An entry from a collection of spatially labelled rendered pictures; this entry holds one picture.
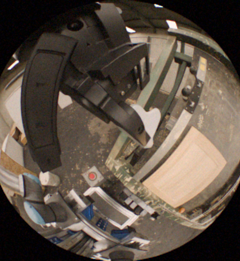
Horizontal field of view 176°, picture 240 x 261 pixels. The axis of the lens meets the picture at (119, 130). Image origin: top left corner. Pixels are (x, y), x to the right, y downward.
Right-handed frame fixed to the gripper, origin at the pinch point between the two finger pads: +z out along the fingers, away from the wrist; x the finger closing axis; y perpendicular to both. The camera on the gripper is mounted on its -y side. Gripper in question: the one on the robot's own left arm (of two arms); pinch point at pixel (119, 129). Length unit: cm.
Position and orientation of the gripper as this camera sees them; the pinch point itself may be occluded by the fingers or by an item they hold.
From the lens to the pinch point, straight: 17.2
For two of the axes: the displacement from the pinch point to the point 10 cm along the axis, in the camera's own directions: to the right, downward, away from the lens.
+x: -7.5, -5.1, 4.2
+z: 3.0, 2.9, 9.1
